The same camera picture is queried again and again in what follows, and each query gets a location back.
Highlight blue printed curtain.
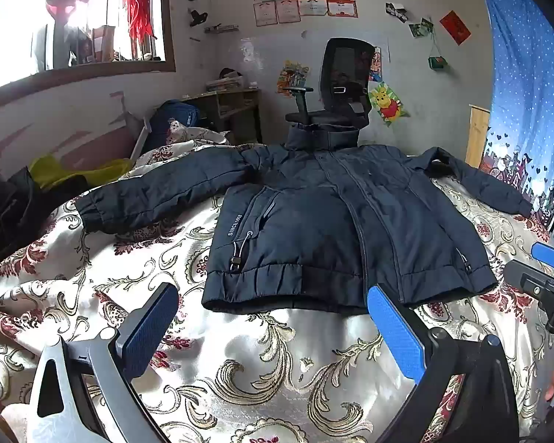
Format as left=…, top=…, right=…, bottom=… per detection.
left=478, top=0, right=554, bottom=236

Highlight green wall photos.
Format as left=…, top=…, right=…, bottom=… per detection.
left=408, top=17, right=435, bottom=38

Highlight black-and-white wall photos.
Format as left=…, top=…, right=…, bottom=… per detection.
left=385, top=2, right=409, bottom=23

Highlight blue bag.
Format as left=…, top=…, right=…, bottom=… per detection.
left=150, top=100, right=199, bottom=148

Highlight black office chair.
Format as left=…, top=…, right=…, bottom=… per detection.
left=284, top=38, right=372, bottom=130

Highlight yellow bear poster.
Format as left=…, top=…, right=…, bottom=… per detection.
left=368, top=82, right=406, bottom=127

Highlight floral satin bedspread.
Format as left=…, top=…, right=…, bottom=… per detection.
left=0, top=127, right=554, bottom=443

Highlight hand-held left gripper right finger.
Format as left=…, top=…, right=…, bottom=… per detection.
left=367, top=284, right=520, bottom=443

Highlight white frame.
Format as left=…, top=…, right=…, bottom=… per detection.
left=127, top=111, right=151, bottom=158

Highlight green hanging pouch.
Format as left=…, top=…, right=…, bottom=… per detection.
left=427, top=37, right=448, bottom=72

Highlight yellow cloth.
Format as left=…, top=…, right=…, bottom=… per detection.
left=30, top=154, right=134, bottom=190

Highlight window with brown frame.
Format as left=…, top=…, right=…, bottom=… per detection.
left=0, top=0, right=176, bottom=97

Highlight navy padded jacket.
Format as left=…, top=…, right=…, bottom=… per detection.
left=76, top=127, right=534, bottom=315

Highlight red hanging cloth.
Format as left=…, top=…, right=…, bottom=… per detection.
left=122, top=0, right=158, bottom=49

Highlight anime character poster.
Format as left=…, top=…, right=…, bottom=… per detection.
left=369, top=46, right=383, bottom=83

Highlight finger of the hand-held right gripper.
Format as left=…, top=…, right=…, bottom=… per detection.
left=531, top=241, right=554, bottom=268

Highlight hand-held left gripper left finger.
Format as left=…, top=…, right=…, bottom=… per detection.
left=28, top=281, right=181, bottom=443

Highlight stack of books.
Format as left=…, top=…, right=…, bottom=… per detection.
left=206, top=68, right=245, bottom=93

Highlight red envelope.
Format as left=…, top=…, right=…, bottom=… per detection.
left=440, top=10, right=472, bottom=46

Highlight wooden desk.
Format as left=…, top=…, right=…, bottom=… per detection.
left=181, top=89, right=263, bottom=145

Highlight colourful cartoon poster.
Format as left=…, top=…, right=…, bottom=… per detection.
left=277, top=60, right=310, bottom=97

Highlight black cloth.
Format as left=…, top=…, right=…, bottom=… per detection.
left=0, top=166, right=90, bottom=278

